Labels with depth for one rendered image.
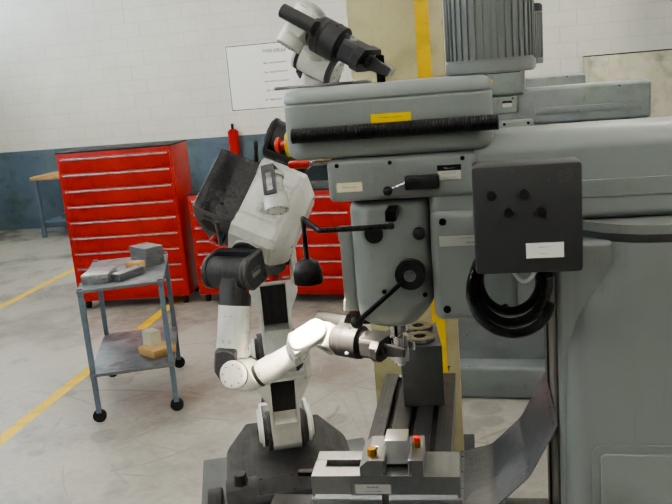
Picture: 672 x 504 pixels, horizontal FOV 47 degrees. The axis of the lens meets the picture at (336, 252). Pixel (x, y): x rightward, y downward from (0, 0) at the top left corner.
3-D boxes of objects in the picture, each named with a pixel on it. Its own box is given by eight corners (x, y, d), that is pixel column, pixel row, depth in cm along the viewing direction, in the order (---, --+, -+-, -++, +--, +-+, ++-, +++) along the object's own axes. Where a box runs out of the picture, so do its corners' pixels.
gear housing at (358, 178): (328, 203, 177) (325, 160, 174) (345, 187, 200) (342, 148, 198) (477, 195, 170) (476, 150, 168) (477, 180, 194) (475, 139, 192)
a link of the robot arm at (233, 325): (205, 387, 209) (209, 304, 210) (225, 382, 222) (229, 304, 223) (244, 391, 206) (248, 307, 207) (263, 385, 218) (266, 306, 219)
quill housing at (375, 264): (355, 333, 185) (344, 201, 178) (366, 307, 204) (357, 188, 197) (435, 331, 181) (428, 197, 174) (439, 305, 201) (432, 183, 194)
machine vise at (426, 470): (311, 506, 181) (307, 463, 178) (321, 473, 195) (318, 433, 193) (462, 507, 175) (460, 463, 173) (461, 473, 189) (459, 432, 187)
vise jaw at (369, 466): (359, 476, 178) (358, 460, 178) (365, 450, 190) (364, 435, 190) (385, 476, 177) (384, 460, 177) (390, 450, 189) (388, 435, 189)
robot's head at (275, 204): (265, 219, 214) (264, 207, 206) (261, 186, 218) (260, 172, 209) (288, 217, 215) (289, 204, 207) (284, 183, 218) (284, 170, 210)
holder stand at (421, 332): (404, 407, 229) (400, 343, 225) (401, 379, 251) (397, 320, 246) (445, 405, 229) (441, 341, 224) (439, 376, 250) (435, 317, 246)
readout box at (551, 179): (476, 277, 148) (471, 168, 144) (475, 265, 157) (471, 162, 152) (584, 273, 145) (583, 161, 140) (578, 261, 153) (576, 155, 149)
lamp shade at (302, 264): (291, 281, 195) (289, 257, 193) (319, 277, 196) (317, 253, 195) (297, 287, 188) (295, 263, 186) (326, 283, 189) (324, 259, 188)
